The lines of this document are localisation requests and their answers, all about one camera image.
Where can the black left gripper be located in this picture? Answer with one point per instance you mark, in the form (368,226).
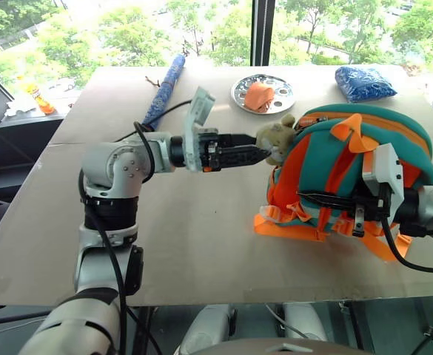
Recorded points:
(210,153)

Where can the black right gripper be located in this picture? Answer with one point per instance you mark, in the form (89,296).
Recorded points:
(372,210)

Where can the orange and teal backpack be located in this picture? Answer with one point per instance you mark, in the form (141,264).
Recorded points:
(323,148)

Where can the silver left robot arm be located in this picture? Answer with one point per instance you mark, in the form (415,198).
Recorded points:
(123,162)

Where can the orange folded cloth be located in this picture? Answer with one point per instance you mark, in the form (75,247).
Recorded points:
(258,96)

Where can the silver perforated metal plate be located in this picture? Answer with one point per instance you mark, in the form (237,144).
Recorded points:
(286,100)

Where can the blue rolled umbrella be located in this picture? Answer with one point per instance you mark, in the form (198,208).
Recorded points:
(166,88)

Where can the blue patterned plastic bag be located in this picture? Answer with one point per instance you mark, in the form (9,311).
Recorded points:
(364,83)

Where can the white rounded robot leg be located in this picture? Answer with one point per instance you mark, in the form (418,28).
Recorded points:
(305,321)
(208,329)

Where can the grey robot torso cover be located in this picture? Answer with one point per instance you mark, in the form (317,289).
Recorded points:
(275,347)

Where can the yellow orange snack bag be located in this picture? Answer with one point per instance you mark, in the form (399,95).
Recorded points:
(40,98)

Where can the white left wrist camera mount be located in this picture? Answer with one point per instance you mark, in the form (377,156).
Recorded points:
(197,111)

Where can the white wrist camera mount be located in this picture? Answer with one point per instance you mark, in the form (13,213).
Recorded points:
(386,166)
(197,111)

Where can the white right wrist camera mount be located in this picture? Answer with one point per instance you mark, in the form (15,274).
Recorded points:
(386,166)

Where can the dark window frame post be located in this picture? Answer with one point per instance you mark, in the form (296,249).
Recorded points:
(262,33)

